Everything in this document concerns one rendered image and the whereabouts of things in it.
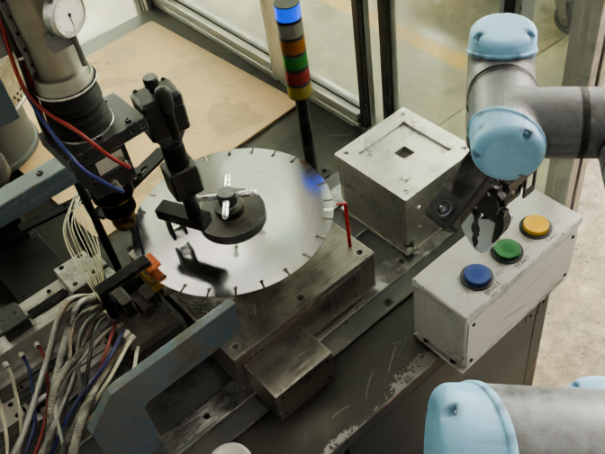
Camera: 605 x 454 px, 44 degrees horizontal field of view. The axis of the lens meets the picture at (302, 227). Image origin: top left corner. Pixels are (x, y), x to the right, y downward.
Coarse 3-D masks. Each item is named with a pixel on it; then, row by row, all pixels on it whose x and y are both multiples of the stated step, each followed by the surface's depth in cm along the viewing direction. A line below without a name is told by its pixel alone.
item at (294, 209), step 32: (224, 160) 130; (256, 160) 129; (288, 160) 128; (160, 192) 127; (288, 192) 123; (320, 192) 122; (160, 224) 121; (288, 224) 118; (320, 224) 117; (160, 256) 116; (192, 256) 116; (224, 256) 115; (256, 256) 114; (288, 256) 113; (192, 288) 111; (224, 288) 110; (256, 288) 110
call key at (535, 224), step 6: (528, 216) 118; (534, 216) 118; (540, 216) 118; (528, 222) 117; (534, 222) 117; (540, 222) 117; (546, 222) 117; (528, 228) 117; (534, 228) 116; (540, 228) 116; (546, 228) 116; (534, 234) 116; (540, 234) 116
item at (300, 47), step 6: (282, 42) 128; (288, 42) 127; (294, 42) 127; (300, 42) 128; (282, 48) 129; (288, 48) 128; (294, 48) 128; (300, 48) 128; (288, 54) 129; (294, 54) 129; (300, 54) 129
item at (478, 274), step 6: (474, 264) 113; (480, 264) 113; (468, 270) 112; (474, 270) 112; (480, 270) 112; (486, 270) 112; (468, 276) 112; (474, 276) 111; (480, 276) 111; (486, 276) 111; (468, 282) 111; (474, 282) 111; (480, 282) 111; (486, 282) 111
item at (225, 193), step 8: (224, 184) 119; (224, 192) 117; (232, 192) 116; (240, 192) 117; (248, 192) 117; (256, 192) 117; (200, 200) 117; (208, 200) 117; (224, 200) 116; (232, 200) 117; (224, 208) 115; (232, 208) 118; (224, 216) 114
